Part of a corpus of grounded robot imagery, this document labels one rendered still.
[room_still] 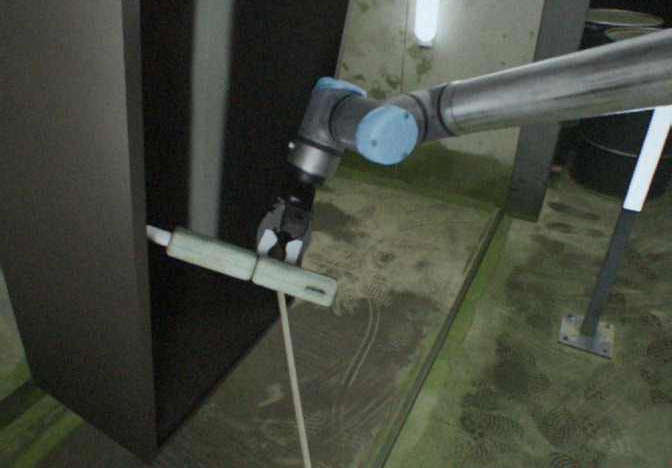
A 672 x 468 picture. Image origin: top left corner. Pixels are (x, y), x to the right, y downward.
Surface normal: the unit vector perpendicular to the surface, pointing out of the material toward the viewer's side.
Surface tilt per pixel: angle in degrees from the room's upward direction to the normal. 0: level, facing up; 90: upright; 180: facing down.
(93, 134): 90
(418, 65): 90
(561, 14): 90
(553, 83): 77
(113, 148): 90
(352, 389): 0
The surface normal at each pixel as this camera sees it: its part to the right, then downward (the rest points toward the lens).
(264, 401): 0.00, -0.85
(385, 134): 0.51, 0.41
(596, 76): -0.85, 0.10
